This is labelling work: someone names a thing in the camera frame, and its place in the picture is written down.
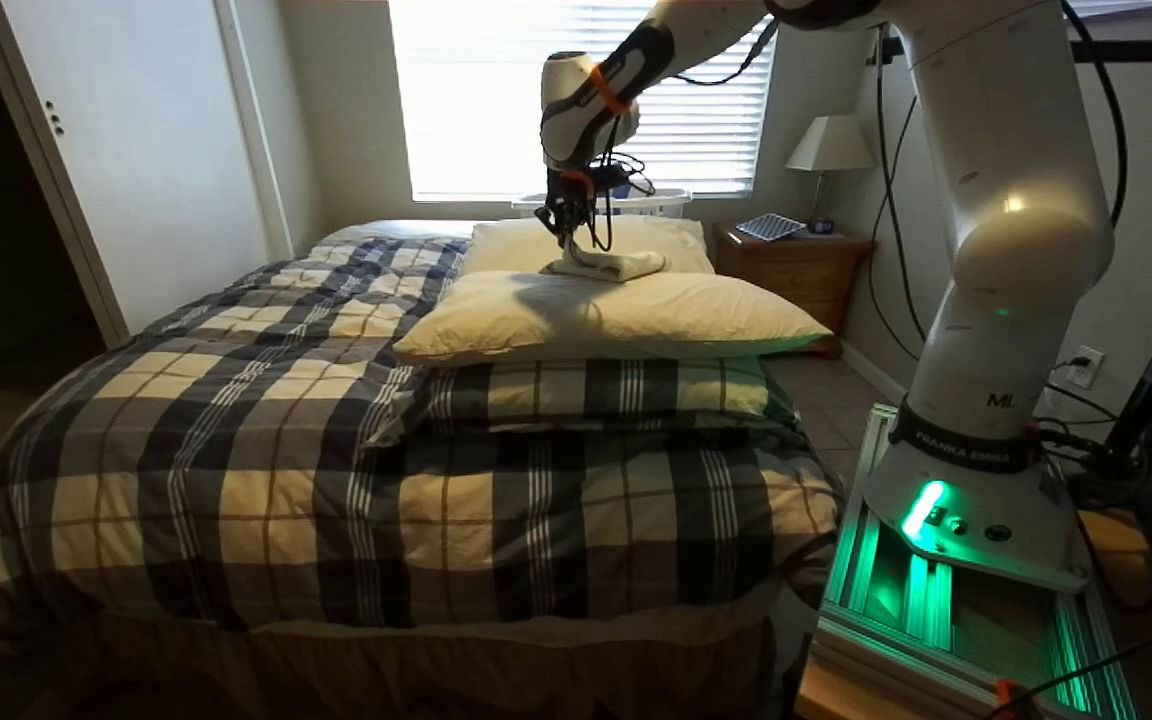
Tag white wall outlet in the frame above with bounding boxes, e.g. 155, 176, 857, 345
1065, 338, 1111, 393

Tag wooden base board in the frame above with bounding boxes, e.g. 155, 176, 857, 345
793, 653, 1008, 720

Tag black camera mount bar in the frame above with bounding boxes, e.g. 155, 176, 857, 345
1068, 37, 1152, 71

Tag beige bed skirt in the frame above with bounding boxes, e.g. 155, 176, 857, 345
0, 571, 810, 720

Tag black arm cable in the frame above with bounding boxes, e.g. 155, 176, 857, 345
670, 12, 790, 91

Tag book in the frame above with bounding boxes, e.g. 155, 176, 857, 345
727, 208, 811, 247

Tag plaid pillow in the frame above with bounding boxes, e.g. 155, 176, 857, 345
404, 350, 799, 436

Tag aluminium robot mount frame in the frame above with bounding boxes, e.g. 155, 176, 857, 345
810, 394, 1142, 720

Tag white closet door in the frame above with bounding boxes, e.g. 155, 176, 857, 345
0, 0, 272, 348

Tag wooden nightstand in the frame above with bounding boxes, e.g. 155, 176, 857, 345
708, 224, 882, 350

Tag white window blinds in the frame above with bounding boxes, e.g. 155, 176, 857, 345
388, 0, 775, 208

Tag large cream pillow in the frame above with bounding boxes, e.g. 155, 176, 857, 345
391, 268, 838, 368

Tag table lamp with white shade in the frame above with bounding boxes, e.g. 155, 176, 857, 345
785, 113, 877, 236

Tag plaid comforter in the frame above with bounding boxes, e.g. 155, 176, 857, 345
0, 232, 848, 635

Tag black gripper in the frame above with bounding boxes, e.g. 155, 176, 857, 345
542, 157, 632, 259

